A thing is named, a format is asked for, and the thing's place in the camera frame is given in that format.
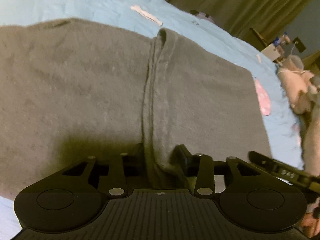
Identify grey knit pants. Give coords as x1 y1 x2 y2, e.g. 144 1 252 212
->
1 19 271 199

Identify beige plush toy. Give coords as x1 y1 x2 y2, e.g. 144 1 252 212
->
277 55 315 114

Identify cluttered side table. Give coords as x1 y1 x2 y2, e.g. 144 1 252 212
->
250 28 306 62

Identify light blue mushroom bedsheet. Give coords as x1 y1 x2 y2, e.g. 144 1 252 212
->
0 0 304 240

